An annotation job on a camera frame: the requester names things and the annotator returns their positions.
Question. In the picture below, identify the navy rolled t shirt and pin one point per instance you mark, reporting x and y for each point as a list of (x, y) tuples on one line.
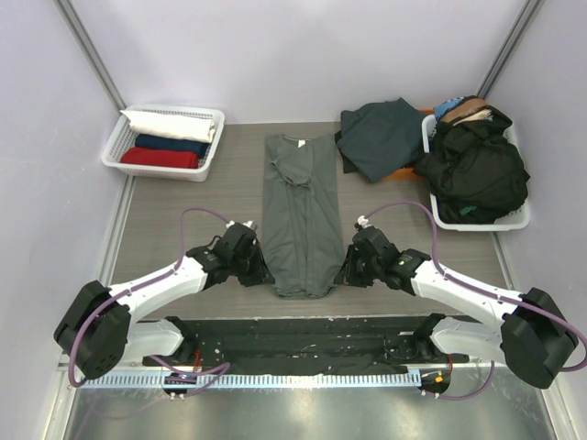
[(181, 145)]

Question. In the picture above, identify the aluminium frame post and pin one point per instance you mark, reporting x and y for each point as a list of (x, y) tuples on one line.
[(523, 21), (75, 25)]

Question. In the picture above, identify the dark teal t shirt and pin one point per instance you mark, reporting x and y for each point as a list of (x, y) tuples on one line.
[(379, 139)]

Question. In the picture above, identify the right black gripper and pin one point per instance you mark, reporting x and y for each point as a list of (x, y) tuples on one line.
[(353, 270)]

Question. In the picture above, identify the black clothes pile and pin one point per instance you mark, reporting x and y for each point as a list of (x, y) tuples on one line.
[(475, 172)]

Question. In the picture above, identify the white rolled t shirt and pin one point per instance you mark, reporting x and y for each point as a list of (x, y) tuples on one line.
[(171, 126)]

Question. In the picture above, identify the slotted white cable duct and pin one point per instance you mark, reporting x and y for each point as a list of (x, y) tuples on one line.
[(163, 379)]

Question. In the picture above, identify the left aluminium frame post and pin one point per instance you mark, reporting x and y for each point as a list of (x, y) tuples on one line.
[(75, 25)]

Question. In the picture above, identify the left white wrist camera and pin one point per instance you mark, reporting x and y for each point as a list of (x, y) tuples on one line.
[(243, 226)]

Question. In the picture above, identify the grey t shirt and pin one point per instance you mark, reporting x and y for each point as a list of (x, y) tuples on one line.
[(302, 240)]

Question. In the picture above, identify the red rolled t shirt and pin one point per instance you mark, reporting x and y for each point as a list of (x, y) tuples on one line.
[(161, 158)]

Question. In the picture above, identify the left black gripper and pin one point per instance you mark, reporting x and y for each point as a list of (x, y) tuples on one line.
[(261, 275)]

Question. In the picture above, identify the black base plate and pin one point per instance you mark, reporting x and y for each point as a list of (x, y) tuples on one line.
[(311, 346)]

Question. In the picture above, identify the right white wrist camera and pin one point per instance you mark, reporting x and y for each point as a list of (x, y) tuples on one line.
[(362, 223)]

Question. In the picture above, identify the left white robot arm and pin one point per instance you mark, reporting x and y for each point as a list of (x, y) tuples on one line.
[(106, 325)]

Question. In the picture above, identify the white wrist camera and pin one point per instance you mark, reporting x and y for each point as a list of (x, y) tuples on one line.
[(362, 223), (243, 226)]

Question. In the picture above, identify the right aluminium frame post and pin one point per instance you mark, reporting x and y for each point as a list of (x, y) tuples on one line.
[(523, 21)]

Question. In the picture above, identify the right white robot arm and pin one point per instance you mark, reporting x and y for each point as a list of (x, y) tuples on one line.
[(524, 331)]

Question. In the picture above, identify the blue and tan clothes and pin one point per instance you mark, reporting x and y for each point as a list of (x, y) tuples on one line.
[(457, 108)]

